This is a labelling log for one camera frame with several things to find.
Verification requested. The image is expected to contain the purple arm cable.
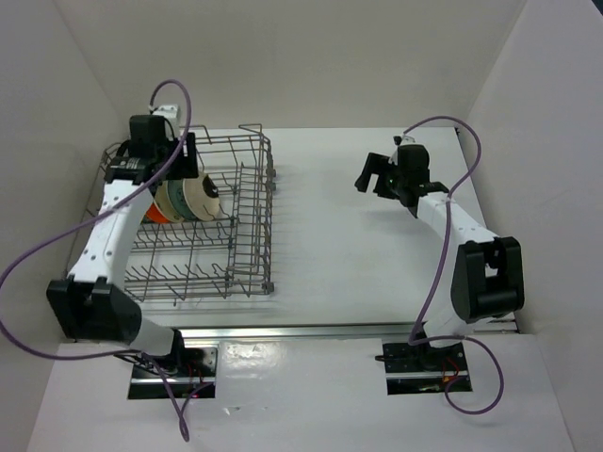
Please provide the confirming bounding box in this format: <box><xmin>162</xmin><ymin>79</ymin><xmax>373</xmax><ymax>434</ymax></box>
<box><xmin>0</xmin><ymin>80</ymin><xmax>213</xmax><ymax>443</ymax></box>
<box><xmin>399</xmin><ymin>115</ymin><xmax>505</xmax><ymax>415</ymax></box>

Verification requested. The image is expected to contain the blue floral plate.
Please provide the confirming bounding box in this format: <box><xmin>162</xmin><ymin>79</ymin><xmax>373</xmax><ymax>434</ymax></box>
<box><xmin>167</xmin><ymin>180</ymin><xmax>196</xmax><ymax>221</ymax></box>

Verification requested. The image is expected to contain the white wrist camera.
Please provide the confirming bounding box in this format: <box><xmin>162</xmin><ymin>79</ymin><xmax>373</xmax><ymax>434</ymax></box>
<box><xmin>393</xmin><ymin>135</ymin><xmax>416</xmax><ymax>147</ymax></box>
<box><xmin>150</xmin><ymin>104</ymin><xmax>182</xmax><ymax>131</ymax></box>

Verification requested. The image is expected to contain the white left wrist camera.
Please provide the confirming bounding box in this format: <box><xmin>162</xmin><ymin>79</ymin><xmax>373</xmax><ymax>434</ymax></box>
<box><xmin>150</xmin><ymin>104</ymin><xmax>182</xmax><ymax>131</ymax></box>

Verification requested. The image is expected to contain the orange plastic plate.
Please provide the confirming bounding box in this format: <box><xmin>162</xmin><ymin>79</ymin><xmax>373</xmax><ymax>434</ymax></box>
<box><xmin>145</xmin><ymin>203</ymin><xmax>170</xmax><ymax>224</ymax></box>

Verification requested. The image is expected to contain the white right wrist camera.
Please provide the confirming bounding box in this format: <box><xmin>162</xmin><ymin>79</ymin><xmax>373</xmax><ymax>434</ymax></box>
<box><xmin>393</xmin><ymin>135</ymin><xmax>416</xmax><ymax>147</ymax></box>

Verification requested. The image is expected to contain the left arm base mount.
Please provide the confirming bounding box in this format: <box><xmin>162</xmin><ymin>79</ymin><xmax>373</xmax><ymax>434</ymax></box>
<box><xmin>118</xmin><ymin>345</ymin><xmax>219</xmax><ymax>400</ymax></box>

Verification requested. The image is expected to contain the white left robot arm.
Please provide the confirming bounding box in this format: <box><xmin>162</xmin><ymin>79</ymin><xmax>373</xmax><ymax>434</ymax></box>
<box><xmin>46</xmin><ymin>105</ymin><xmax>187</xmax><ymax>377</ymax></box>

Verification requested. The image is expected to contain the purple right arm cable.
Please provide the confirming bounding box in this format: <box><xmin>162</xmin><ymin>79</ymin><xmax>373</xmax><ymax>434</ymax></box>
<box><xmin>399</xmin><ymin>115</ymin><xmax>505</xmax><ymax>415</ymax></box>

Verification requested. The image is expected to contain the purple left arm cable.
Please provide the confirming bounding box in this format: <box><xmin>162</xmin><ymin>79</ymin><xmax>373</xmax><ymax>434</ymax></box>
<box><xmin>0</xmin><ymin>80</ymin><xmax>213</xmax><ymax>443</ymax></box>

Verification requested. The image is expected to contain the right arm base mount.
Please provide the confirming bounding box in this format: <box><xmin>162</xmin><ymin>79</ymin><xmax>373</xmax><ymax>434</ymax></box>
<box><xmin>374</xmin><ymin>343</ymin><xmax>472</xmax><ymax>396</ymax></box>

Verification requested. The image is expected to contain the aluminium rail table edge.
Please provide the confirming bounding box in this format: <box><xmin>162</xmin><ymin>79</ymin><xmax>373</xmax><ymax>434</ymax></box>
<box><xmin>178</xmin><ymin>319</ymin><xmax>517</xmax><ymax>341</ymax></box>

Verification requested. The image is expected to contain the grey wire dish rack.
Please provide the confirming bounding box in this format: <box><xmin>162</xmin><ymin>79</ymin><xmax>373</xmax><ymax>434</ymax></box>
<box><xmin>117</xmin><ymin>124</ymin><xmax>276</xmax><ymax>314</ymax></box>

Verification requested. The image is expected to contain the beige plate with black patch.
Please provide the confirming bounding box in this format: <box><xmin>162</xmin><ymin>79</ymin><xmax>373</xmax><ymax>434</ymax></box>
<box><xmin>183</xmin><ymin>172</ymin><xmax>220</xmax><ymax>221</ymax></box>

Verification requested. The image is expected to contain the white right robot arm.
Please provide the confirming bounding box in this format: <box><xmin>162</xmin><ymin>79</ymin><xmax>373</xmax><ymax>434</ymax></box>
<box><xmin>354</xmin><ymin>144</ymin><xmax>525</xmax><ymax>370</ymax></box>

